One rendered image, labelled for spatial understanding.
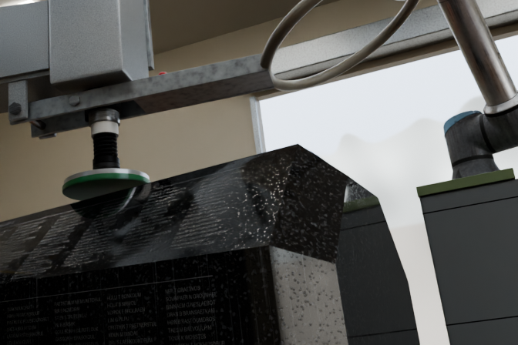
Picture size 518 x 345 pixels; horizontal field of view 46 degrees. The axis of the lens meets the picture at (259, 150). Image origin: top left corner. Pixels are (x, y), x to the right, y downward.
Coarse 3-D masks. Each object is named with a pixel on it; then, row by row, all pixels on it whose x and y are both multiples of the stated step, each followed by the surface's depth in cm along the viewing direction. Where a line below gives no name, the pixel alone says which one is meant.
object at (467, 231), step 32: (448, 192) 205; (480, 192) 201; (512, 192) 198; (448, 224) 202; (480, 224) 198; (512, 224) 195; (448, 256) 199; (480, 256) 196; (512, 256) 193; (448, 288) 197; (480, 288) 194; (512, 288) 191; (448, 320) 195; (480, 320) 191; (512, 320) 188
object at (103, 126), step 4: (92, 124) 158; (96, 124) 158; (100, 124) 157; (104, 124) 157; (108, 124) 158; (112, 124) 158; (116, 124) 160; (92, 128) 158; (96, 128) 157; (100, 128) 157; (104, 128) 157; (108, 128) 157; (112, 128) 158; (116, 128) 160; (92, 132) 158; (96, 132) 157; (100, 132) 157; (112, 132) 158; (116, 132) 159; (92, 136) 159
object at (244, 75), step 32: (224, 64) 154; (256, 64) 152; (64, 96) 158; (96, 96) 157; (128, 96) 155; (160, 96) 157; (192, 96) 160; (224, 96) 163; (32, 128) 170; (64, 128) 168
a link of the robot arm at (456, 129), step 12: (456, 120) 222; (468, 120) 221; (480, 120) 218; (444, 132) 228; (456, 132) 222; (468, 132) 219; (480, 132) 216; (456, 144) 221; (468, 144) 218; (480, 144) 217; (456, 156) 221; (468, 156) 217
